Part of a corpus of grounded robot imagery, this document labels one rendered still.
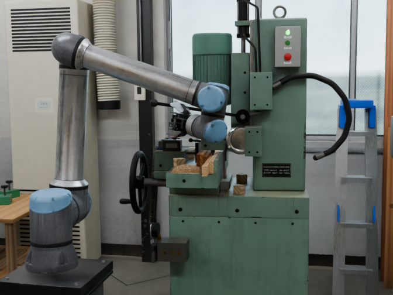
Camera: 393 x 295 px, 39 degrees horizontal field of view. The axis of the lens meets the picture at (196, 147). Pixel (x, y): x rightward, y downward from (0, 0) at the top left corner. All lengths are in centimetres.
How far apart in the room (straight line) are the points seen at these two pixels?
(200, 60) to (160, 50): 148
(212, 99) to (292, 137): 56
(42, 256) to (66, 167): 35
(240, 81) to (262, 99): 17
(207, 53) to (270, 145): 47
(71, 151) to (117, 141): 182
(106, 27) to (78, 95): 168
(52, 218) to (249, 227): 80
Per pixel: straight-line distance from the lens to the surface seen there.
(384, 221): 370
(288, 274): 237
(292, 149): 236
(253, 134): 226
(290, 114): 235
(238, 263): 236
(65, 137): 217
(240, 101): 239
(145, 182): 254
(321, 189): 380
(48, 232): 204
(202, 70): 239
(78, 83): 216
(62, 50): 203
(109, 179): 404
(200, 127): 207
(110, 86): 379
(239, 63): 239
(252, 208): 229
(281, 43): 229
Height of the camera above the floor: 127
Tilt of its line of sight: 7 degrees down
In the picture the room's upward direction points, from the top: 1 degrees counter-clockwise
